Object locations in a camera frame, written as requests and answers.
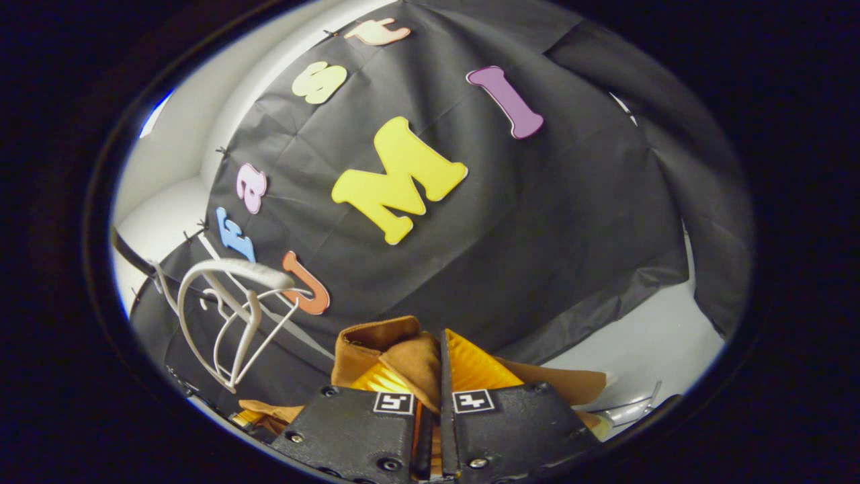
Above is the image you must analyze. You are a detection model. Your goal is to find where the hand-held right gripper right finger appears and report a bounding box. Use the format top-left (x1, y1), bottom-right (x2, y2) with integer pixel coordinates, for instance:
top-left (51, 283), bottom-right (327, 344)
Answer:
top-left (439, 327), bottom-right (603, 482)

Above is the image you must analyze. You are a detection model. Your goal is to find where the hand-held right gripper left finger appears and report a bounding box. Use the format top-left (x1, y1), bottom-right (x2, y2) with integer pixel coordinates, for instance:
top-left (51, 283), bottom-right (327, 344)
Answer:
top-left (269, 363), bottom-right (435, 483)

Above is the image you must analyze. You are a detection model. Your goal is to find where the brown short-sleeved shirt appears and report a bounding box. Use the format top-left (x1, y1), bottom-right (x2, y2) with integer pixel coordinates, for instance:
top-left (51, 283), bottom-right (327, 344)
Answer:
top-left (235, 315), bottom-right (616, 439)

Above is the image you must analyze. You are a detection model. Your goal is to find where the white laundry hamper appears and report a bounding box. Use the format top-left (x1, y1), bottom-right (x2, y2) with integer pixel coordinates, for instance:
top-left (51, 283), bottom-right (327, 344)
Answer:
top-left (583, 376), bottom-right (667, 439)

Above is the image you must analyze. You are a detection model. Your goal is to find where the white plastic hanger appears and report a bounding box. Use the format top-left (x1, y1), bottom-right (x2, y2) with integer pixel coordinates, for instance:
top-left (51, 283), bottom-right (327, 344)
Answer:
top-left (156, 257), bottom-right (300, 395)
top-left (200, 285), bottom-right (318, 381)

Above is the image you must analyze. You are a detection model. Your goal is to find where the black clothes rack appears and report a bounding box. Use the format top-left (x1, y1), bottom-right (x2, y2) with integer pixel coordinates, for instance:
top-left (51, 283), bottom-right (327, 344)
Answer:
top-left (110, 227), bottom-right (217, 305)

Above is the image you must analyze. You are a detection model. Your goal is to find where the black backdrop cloth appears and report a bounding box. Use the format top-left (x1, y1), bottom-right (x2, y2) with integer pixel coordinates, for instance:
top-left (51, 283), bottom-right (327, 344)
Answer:
top-left (128, 0), bottom-right (758, 412)

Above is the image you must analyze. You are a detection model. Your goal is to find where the row of small backdrop clips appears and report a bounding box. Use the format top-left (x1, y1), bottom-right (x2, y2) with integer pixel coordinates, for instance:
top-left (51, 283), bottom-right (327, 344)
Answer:
top-left (181, 27), bottom-right (341, 244)

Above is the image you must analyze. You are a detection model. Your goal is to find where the ceiling light panel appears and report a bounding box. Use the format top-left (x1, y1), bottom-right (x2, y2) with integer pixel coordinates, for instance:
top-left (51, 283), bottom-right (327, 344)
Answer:
top-left (138, 89), bottom-right (174, 140)

